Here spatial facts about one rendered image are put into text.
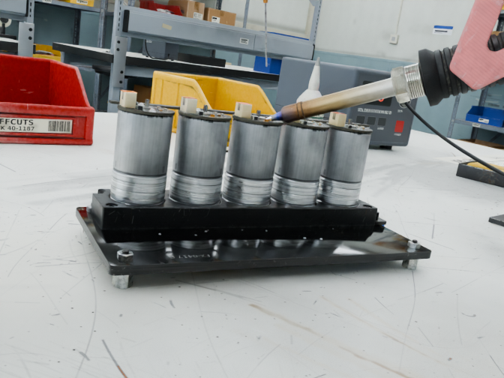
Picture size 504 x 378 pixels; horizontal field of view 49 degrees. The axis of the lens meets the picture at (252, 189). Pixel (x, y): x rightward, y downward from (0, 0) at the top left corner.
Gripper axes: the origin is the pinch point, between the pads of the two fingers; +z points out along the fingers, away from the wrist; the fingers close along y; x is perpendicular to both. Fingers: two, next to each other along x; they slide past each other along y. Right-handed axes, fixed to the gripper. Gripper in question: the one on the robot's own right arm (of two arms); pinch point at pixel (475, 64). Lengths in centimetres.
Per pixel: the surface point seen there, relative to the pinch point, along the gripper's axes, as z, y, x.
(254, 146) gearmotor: 8.9, 0.7, -5.0
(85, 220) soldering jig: 15.2, 5.3, -8.0
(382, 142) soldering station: 11.0, -44.9, -0.8
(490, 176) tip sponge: 5.2, -34.9, 9.6
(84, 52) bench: 99, -223, -143
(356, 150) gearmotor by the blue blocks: 6.6, -3.5, -1.4
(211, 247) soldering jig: 12.3, 4.6, -3.0
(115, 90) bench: 99, -215, -114
